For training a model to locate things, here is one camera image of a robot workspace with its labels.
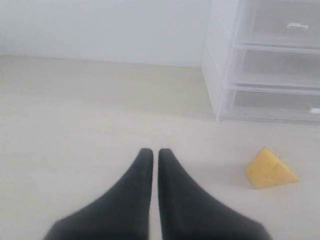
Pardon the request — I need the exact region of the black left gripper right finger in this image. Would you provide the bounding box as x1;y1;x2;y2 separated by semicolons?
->
157;148;271;240

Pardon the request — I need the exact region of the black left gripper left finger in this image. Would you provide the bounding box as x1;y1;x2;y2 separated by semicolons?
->
44;148;153;240

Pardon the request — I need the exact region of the bottom wide clear drawer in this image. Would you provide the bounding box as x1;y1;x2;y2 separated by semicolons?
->
216;87;320;125

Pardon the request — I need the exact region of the wide clear drawer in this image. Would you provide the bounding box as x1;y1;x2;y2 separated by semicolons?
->
216;87;320;125
227;49;320;88

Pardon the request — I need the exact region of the middle wide clear drawer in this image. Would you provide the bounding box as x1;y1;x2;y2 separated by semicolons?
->
227;49;320;88

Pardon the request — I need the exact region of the white plastic drawer cabinet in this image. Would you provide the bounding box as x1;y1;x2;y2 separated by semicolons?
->
202;0;320;124

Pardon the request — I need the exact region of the top left clear drawer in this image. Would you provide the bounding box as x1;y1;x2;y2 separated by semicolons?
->
236;0;320;49

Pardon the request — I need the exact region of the yellow cheese wedge toy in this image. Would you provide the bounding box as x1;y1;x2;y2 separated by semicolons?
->
245;147;299;189

